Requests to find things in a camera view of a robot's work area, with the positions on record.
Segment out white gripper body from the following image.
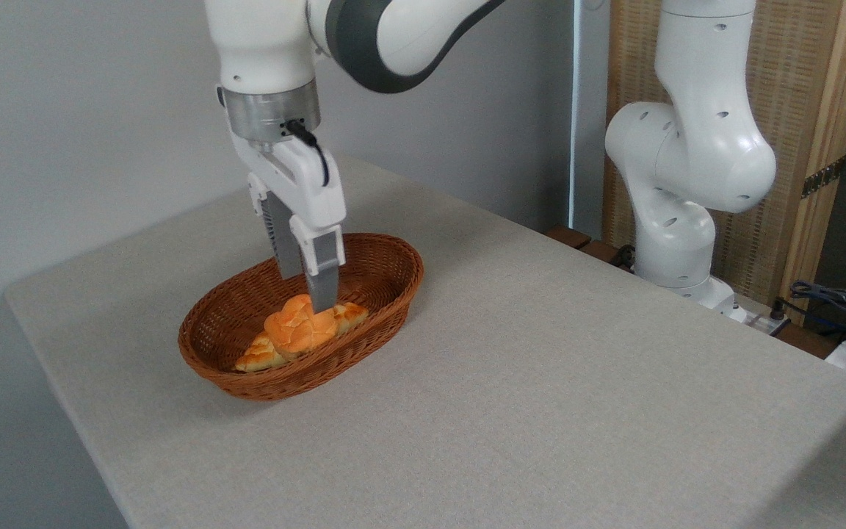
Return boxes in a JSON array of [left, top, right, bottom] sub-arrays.
[[228, 132, 347, 236]]

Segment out long braided bread loaf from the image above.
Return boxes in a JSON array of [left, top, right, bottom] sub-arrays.
[[235, 302, 369, 373]]

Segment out bundle of dark cables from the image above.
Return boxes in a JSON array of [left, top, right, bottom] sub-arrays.
[[781, 281, 846, 346]]

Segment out dark wooden base board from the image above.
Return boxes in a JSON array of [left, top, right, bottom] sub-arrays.
[[546, 226, 637, 273]]

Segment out brown wicker basket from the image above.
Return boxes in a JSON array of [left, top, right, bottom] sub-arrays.
[[178, 234, 424, 401]]

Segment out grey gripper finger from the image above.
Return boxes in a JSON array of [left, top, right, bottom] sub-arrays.
[[249, 173, 303, 281], [289, 224, 346, 313]]

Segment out metal hinge on screen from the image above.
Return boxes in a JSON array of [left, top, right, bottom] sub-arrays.
[[801, 156, 846, 199]]

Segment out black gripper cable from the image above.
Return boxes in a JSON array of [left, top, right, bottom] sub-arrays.
[[285, 121, 331, 188]]

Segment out round orange bread roll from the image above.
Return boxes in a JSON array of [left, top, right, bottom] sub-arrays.
[[264, 294, 338, 361]]

